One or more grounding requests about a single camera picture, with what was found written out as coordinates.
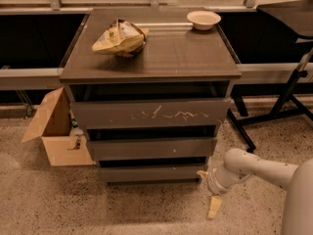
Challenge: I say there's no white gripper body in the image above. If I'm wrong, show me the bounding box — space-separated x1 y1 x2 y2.
206 164 250 196

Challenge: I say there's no grey bottom drawer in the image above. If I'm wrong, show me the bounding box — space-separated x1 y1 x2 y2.
99 164 207 183

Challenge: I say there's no grey drawer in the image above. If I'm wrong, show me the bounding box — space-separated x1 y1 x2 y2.
99 164 207 183
87 137 217 161
70 99 230 129

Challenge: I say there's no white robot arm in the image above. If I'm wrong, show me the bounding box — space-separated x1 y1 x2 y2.
197 148 313 235

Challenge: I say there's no grey middle drawer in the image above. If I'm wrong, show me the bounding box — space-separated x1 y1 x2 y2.
87 137 217 161

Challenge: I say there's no grey top drawer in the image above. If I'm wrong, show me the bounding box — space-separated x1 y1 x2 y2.
70 99 230 129

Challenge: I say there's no dark grey drawer cabinet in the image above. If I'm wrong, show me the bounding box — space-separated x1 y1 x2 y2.
61 8 241 185

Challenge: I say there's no open cardboard box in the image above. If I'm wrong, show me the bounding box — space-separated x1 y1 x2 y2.
22 88 94 166

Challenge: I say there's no green bottle in box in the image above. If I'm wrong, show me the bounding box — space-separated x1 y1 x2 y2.
68 109 78 128

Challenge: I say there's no white paper bowl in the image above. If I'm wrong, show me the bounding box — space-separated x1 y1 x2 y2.
187 11 221 31

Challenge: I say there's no crumpled yellow chip bag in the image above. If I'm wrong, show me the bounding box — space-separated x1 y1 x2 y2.
92 19 149 58

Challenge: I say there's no black stand with table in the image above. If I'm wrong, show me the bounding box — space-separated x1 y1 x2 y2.
228 0 313 153

